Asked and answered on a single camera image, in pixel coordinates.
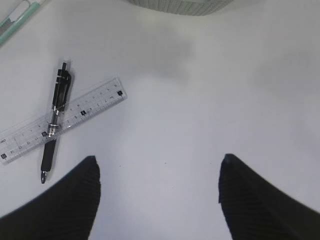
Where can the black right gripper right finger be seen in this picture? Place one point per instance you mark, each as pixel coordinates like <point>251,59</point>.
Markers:
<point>254,209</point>

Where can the mint green utility knife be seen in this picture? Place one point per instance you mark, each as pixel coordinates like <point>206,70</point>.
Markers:
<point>17,17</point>

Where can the clear plastic ruler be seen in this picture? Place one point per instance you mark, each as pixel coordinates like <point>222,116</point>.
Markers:
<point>31,134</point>

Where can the green woven plastic basket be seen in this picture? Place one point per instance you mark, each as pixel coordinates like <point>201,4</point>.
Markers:
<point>183,7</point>

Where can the black pen under ruler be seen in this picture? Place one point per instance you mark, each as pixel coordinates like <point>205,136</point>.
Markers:
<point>60,97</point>

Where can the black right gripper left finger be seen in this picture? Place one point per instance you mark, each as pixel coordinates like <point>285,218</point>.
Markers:
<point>65,211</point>

